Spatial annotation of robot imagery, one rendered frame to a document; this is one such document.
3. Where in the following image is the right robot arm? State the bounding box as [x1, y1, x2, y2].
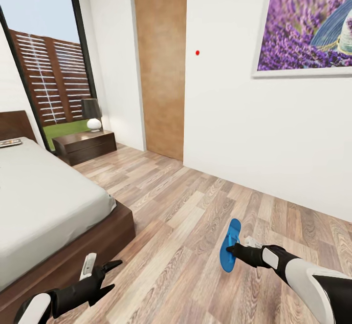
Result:
[226, 236, 352, 324]

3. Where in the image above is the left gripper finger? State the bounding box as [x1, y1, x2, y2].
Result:
[101, 259, 123, 278]
[97, 283, 115, 302]

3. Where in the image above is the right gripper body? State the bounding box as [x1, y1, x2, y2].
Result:
[233, 243, 258, 267]

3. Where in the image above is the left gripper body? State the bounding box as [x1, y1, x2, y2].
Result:
[71, 265, 104, 309]

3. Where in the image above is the sandal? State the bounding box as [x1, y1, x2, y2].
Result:
[220, 218, 241, 272]

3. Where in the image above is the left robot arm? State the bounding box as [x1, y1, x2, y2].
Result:
[13, 253, 123, 324]

